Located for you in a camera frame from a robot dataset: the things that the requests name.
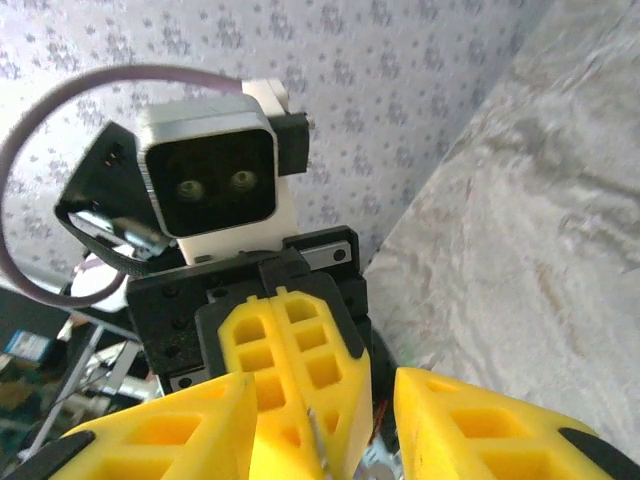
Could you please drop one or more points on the blue box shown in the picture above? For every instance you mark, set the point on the blue box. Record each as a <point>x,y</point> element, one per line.
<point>30,345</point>

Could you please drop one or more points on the grey marble-pattern mat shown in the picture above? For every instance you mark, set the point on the grey marble-pattern mat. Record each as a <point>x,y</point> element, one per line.
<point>525,225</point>

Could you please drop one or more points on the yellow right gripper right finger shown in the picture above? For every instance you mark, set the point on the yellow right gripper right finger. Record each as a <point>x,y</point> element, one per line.
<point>480,430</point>

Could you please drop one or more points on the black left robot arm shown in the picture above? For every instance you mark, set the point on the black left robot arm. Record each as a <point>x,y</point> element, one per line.
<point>110,185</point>

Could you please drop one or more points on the metal frame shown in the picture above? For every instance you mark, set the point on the metal frame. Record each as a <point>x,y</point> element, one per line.
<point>75,380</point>

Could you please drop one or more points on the white flower-pattern tablecloth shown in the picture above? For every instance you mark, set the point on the white flower-pattern tablecloth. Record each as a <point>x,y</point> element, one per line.
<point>375,75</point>

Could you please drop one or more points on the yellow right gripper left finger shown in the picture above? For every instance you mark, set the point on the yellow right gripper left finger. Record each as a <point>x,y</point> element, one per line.
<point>165,440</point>

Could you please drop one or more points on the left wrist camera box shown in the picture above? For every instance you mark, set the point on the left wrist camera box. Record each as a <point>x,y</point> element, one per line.
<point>210,180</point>

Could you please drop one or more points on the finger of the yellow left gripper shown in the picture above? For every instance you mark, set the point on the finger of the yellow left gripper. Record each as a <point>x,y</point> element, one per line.
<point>325,360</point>
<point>250,340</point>

